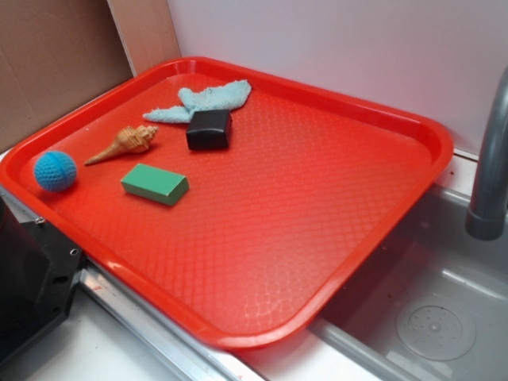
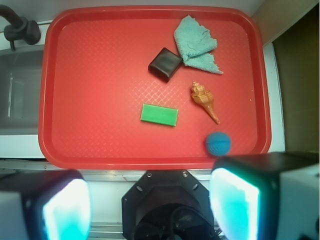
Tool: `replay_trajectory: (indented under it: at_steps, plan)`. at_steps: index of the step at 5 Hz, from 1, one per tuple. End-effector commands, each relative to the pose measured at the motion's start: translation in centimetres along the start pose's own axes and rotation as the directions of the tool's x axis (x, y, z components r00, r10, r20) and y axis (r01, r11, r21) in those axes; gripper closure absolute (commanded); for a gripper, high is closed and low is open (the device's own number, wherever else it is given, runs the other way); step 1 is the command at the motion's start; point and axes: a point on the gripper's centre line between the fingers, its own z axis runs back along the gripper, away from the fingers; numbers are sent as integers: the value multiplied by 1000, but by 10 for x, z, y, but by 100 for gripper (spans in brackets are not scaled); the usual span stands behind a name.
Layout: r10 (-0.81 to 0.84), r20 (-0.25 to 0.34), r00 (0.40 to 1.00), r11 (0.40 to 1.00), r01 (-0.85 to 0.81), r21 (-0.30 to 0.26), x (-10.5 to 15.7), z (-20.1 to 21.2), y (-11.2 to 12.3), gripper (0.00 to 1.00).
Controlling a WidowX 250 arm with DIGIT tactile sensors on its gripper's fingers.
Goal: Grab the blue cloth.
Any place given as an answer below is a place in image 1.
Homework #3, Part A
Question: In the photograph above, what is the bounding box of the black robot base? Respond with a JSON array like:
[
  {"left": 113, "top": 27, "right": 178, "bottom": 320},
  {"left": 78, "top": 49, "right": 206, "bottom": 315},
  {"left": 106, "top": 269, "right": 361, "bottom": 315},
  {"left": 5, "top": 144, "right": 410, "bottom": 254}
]
[{"left": 1, "top": 201, "right": 84, "bottom": 366}]

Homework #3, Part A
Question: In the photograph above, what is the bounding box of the light blue cloth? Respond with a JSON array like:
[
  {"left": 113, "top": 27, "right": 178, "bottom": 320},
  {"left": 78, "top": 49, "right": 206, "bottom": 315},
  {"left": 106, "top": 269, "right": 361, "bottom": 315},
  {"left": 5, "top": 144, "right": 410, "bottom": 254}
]
[{"left": 143, "top": 79, "right": 252, "bottom": 124}]

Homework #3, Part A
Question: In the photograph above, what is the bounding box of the red plastic tray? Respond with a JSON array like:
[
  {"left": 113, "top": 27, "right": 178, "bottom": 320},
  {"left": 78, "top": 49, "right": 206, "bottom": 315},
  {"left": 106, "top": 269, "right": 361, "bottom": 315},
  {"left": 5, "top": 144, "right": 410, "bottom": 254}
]
[{"left": 1, "top": 57, "right": 453, "bottom": 349}]

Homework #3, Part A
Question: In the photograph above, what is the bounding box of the black rectangular block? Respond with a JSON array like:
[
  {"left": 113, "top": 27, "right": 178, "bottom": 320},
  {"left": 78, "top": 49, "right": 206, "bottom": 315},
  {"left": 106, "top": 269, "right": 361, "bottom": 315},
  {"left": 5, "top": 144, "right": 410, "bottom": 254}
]
[{"left": 186, "top": 110, "right": 233, "bottom": 151}]

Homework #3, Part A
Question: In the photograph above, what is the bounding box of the green rectangular block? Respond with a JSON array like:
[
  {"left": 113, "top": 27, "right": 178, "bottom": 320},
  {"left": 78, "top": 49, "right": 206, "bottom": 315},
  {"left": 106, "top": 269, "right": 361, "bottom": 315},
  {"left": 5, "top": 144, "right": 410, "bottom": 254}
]
[{"left": 121, "top": 164, "right": 190, "bottom": 206}]

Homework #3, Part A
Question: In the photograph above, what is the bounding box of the tan spiral seashell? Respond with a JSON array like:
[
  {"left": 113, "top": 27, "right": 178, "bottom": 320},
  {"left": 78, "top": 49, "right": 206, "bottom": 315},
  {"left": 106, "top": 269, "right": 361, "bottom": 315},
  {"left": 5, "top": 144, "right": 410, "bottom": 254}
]
[{"left": 84, "top": 125, "right": 159, "bottom": 166}]

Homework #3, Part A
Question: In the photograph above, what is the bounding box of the blue crochet ball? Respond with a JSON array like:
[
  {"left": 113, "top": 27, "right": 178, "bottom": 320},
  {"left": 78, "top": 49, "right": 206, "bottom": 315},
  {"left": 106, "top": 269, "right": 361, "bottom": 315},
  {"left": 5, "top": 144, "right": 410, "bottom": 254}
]
[{"left": 33, "top": 151, "right": 78, "bottom": 192}]

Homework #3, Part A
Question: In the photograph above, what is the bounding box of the grey sink basin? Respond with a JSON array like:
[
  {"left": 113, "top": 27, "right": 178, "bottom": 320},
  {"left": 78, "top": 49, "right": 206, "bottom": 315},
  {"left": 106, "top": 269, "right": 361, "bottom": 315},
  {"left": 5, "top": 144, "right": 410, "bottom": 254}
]
[{"left": 237, "top": 182, "right": 508, "bottom": 381}]

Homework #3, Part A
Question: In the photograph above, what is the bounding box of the sink drain cover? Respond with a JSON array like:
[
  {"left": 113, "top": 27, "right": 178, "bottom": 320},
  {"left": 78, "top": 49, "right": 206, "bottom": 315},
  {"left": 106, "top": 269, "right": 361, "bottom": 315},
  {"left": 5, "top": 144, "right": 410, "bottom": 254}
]
[{"left": 395, "top": 297, "right": 476, "bottom": 361}]

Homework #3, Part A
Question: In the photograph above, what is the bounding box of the grey metal faucet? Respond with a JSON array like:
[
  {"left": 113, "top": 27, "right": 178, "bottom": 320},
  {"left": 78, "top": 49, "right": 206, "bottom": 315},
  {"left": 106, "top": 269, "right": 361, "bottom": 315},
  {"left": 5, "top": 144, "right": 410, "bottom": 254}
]
[{"left": 466, "top": 72, "right": 507, "bottom": 241}]

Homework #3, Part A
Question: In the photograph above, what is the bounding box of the brown cardboard panel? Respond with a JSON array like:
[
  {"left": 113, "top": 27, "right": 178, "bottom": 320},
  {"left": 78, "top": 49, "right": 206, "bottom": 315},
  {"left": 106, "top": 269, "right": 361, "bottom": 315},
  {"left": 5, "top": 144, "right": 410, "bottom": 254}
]
[{"left": 1, "top": 1, "right": 180, "bottom": 152}]

